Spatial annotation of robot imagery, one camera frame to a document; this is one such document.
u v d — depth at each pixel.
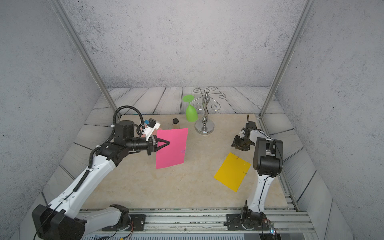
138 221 0.73
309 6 0.70
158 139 0.65
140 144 0.61
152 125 0.62
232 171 0.91
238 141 0.91
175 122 1.05
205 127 1.13
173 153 0.68
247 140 0.79
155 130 0.63
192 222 0.74
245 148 0.93
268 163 0.55
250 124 0.87
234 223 0.71
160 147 0.67
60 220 0.37
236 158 0.96
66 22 0.74
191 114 0.98
